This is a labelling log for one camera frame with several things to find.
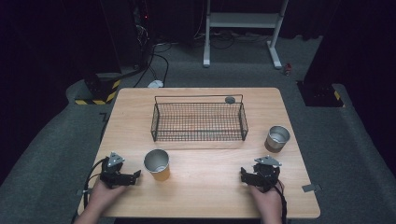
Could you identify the orange metal cup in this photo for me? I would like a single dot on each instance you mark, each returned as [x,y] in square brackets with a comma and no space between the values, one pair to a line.
[157,165]

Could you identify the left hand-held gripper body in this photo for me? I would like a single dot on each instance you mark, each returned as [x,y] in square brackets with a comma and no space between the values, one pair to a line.
[115,174]

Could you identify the black yellow striped stand base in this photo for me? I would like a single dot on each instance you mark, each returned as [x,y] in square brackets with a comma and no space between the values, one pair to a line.
[100,90]
[322,95]

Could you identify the grey round table cap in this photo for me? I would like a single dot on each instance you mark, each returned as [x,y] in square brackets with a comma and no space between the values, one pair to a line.
[230,100]

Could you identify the grey tape tab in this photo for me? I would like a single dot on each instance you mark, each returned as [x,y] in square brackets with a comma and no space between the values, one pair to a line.
[311,187]
[81,192]

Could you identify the white power adapter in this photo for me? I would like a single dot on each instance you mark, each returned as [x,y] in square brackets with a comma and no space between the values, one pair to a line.
[155,83]

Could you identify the silver metal cup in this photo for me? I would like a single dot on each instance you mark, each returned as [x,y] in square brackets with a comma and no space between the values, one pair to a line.
[276,138]

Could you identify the person's left hand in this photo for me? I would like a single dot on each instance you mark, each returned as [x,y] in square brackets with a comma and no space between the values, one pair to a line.
[103,196]

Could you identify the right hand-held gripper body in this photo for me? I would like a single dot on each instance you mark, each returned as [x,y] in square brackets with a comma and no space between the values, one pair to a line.
[265,174]

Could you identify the white metal stand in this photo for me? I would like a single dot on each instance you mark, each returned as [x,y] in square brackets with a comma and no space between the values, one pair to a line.
[243,21]

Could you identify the person's right hand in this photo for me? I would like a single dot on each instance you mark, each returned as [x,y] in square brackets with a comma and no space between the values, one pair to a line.
[267,202]

